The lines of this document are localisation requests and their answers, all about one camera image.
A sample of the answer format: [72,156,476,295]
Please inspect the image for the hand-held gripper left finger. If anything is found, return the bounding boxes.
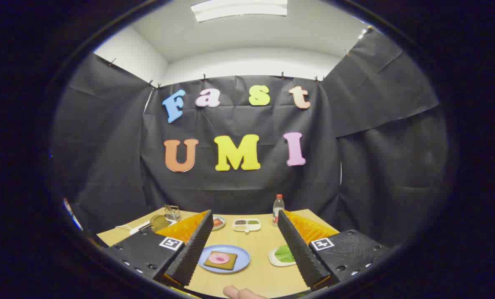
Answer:
[104,210,214,287]

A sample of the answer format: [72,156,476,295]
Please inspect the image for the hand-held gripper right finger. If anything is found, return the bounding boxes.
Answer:
[277,210,393,291]

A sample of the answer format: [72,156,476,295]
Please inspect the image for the green lettuce leaf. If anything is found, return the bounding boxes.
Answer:
[274,244,296,263]

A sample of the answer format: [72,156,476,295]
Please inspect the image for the brown toasted bread slice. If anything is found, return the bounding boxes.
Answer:
[150,215,171,232]

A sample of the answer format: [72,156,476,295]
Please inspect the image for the brown bread slice with ham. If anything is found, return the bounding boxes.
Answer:
[204,250,238,271]

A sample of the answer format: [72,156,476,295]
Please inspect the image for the white square plate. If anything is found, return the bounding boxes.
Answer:
[268,245,296,267]

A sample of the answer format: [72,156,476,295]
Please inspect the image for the pink ham slice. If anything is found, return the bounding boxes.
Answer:
[208,252,231,265]

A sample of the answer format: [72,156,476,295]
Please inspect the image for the clear bottle with red cap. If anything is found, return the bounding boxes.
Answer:
[272,194,285,227]

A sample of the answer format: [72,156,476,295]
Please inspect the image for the blue round plate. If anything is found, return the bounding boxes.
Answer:
[198,244,251,274]

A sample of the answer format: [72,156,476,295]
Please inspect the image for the white toaster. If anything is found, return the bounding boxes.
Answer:
[129,219,177,236]

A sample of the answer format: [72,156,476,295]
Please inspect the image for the white divided condiment tray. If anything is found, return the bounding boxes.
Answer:
[233,218,261,233]

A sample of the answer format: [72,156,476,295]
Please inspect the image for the black backdrop cloth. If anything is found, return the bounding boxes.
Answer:
[50,27,449,250]

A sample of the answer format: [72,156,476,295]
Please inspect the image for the blurred white red object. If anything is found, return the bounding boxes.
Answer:
[63,198,83,231]

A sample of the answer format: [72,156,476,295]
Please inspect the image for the ceiling light panel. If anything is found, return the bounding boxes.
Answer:
[190,0,288,23]

